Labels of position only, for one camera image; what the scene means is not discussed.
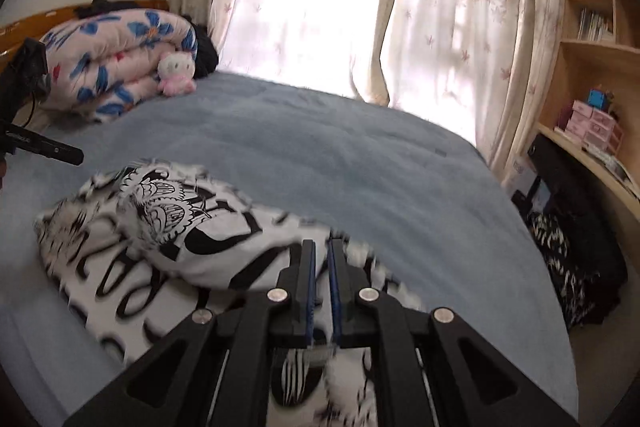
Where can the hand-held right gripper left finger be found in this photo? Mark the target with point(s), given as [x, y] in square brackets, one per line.
[307, 302]

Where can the black white patterned cloth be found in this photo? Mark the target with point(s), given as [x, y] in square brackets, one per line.
[555, 252]

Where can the pink drawer organizer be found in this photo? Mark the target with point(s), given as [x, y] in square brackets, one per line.
[602, 132]

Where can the papers on desk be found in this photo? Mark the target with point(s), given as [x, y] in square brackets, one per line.
[615, 167]

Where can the purple box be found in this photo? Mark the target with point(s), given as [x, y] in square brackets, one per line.
[564, 119]

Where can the floral folded quilt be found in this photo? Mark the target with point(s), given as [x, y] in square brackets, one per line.
[115, 57]

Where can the white cardboard box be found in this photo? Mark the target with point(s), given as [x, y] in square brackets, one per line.
[520, 172]

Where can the black knit cloth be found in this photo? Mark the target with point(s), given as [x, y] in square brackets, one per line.
[100, 7]

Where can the wooden headboard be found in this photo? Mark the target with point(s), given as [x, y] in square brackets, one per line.
[55, 14]

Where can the blue fleece bed blanket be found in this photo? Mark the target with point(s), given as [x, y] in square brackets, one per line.
[350, 167]

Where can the row of books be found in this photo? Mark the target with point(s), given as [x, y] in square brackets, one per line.
[595, 24]

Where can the pink white cat plush toy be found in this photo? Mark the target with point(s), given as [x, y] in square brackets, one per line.
[175, 69]

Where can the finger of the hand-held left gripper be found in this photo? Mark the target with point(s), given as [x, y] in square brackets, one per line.
[45, 144]

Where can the black bag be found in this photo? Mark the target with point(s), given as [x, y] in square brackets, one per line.
[575, 187]

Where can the black and white printed shirt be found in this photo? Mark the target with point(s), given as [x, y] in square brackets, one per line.
[200, 252]

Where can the pink box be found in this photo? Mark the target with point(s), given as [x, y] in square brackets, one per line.
[582, 109]

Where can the blue box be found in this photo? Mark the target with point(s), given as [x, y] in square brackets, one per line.
[597, 98]

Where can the beige pillow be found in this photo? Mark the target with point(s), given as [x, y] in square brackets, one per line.
[47, 121]

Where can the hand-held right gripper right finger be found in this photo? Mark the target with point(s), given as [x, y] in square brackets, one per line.
[336, 302]

